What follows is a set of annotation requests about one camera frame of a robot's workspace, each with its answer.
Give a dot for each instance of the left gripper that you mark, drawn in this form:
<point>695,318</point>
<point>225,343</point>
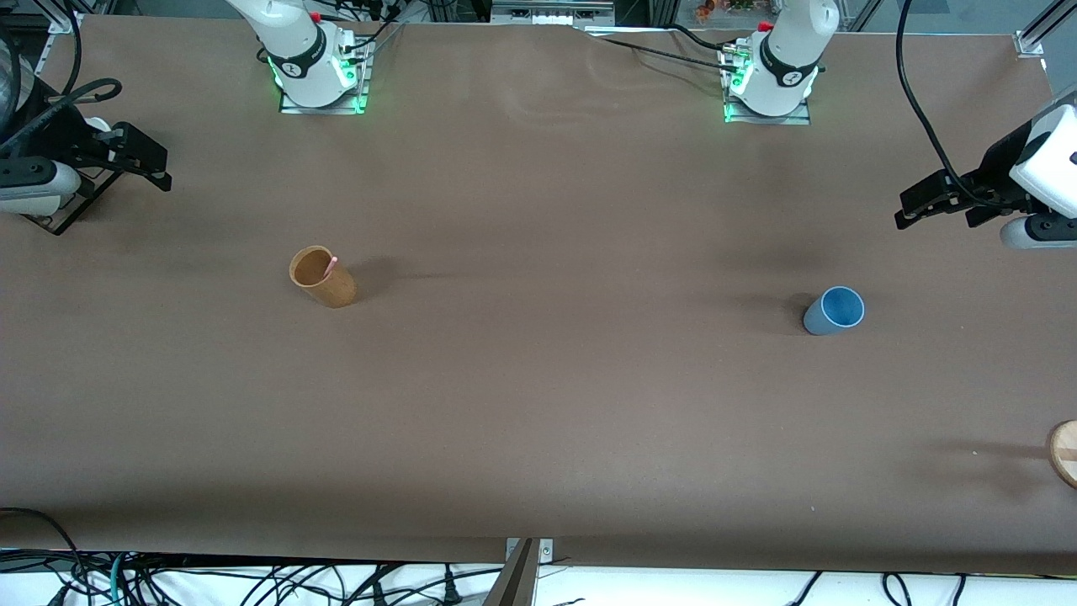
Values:
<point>993,179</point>

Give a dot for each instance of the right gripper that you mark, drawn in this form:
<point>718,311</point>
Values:
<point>74,146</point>

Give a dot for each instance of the blue cup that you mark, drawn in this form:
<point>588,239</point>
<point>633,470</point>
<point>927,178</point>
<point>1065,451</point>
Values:
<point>833,311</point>

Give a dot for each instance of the pink chopstick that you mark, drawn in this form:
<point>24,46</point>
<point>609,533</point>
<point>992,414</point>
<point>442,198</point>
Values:
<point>331,267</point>

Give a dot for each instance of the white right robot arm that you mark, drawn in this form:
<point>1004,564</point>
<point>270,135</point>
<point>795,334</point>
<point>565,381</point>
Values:
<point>294,50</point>

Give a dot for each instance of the brown wooden cup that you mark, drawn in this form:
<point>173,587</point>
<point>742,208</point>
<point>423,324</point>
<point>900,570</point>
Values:
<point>324,282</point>

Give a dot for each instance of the round wooden disc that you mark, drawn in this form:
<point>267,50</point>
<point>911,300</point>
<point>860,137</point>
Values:
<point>1064,454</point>

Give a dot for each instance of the white power strip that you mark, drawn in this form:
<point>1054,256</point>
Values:
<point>551,13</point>

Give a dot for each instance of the brown table cover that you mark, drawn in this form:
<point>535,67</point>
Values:
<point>538,421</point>

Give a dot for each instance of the aluminium frame profile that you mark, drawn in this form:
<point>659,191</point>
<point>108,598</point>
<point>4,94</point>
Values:
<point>59,17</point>
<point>1043,29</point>

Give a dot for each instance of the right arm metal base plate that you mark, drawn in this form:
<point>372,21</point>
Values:
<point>324,108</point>

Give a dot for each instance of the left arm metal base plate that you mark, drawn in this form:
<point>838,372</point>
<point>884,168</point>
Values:
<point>766,119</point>

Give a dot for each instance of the silver metal bracket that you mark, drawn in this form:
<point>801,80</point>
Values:
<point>545,550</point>

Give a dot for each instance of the dark grey post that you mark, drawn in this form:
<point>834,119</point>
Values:
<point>513,585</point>

